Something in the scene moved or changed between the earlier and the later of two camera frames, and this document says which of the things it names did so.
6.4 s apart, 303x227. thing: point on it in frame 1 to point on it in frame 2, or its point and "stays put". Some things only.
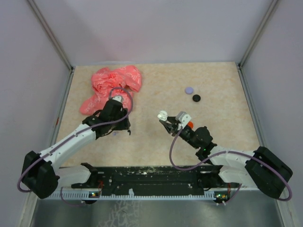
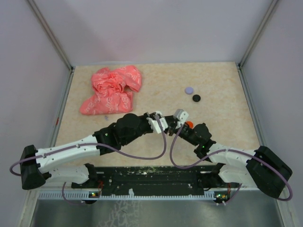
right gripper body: (175, 128) stays put
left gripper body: (122, 125) to (145, 127)
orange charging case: (190, 124) stays put
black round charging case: (196, 98) stays put
